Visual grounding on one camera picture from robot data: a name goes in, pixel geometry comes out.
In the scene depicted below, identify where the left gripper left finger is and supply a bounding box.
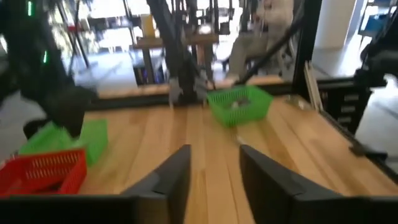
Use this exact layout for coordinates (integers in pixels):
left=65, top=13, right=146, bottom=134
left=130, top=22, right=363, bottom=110
left=122, top=144, right=192, bottom=224

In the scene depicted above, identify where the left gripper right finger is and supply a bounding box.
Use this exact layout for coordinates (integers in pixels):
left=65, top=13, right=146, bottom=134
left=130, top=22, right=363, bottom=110
left=239, top=144, right=346, bottom=224

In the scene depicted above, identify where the green plastic basket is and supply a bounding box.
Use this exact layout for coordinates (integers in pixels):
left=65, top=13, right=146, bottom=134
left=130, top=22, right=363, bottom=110
left=206, top=85, right=275, bottom=128
left=17, top=119, right=109, bottom=167

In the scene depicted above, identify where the red plastic basket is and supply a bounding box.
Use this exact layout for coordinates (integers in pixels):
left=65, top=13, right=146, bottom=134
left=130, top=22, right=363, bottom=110
left=0, top=148, right=88, bottom=196

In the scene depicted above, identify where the clear bag with silver items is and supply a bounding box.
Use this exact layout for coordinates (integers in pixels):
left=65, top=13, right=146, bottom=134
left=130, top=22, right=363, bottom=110
left=283, top=93, right=308, bottom=110

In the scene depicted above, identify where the yellow container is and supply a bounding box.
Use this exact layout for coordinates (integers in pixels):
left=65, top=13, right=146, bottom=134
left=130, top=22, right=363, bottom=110
left=140, top=14, right=157, bottom=39

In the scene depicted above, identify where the black drawer cabinet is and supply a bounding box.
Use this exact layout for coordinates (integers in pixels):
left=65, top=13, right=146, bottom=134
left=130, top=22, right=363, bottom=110
left=323, top=79, right=373, bottom=135

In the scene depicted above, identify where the light wooden board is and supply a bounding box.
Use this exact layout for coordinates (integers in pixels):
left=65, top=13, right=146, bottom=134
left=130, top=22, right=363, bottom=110
left=303, top=60, right=323, bottom=111

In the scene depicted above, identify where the wooden background table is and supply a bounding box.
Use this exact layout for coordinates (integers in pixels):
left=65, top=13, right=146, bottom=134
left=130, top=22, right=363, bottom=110
left=132, top=32, right=220, bottom=86

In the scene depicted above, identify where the person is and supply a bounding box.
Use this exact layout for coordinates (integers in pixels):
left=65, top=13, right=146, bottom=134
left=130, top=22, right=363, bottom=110
left=226, top=0, right=295, bottom=80

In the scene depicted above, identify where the black background equipment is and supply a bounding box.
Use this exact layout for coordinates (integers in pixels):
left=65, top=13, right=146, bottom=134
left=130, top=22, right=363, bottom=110
left=354, top=18, right=398, bottom=90

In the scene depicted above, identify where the white pillar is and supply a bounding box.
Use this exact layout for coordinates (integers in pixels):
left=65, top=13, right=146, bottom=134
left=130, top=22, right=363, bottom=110
left=312, top=0, right=358, bottom=68

